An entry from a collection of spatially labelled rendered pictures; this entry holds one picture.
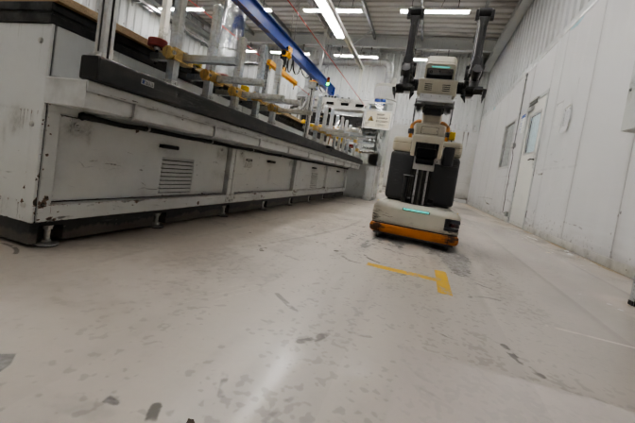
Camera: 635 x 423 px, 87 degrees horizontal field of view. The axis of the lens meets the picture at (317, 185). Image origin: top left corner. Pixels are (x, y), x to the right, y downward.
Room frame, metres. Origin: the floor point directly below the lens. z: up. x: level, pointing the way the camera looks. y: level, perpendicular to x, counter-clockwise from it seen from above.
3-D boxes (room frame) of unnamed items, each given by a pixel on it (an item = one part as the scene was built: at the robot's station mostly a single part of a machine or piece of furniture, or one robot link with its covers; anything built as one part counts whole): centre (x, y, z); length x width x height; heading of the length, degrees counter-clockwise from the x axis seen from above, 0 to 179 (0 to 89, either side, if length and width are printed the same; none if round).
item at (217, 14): (1.68, 0.61, 0.93); 0.04 x 0.04 x 0.48; 73
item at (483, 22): (2.21, -0.90, 1.41); 0.11 x 0.06 x 0.43; 73
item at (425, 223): (2.71, -0.82, 0.16); 0.67 x 0.64 x 0.25; 163
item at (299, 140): (3.54, 0.05, 0.67); 5.11 x 0.08 x 0.10; 163
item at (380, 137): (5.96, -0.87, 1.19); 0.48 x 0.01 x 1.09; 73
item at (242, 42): (1.92, 0.54, 0.87); 0.04 x 0.04 x 0.48; 73
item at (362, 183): (6.52, -0.29, 0.95); 1.65 x 0.70 x 1.90; 73
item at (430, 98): (2.43, -0.74, 0.99); 0.28 x 0.16 x 0.22; 73
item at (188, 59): (1.46, 0.61, 0.83); 0.43 x 0.03 x 0.04; 73
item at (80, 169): (3.70, 0.57, 0.44); 5.10 x 0.69 x 0.87; 163
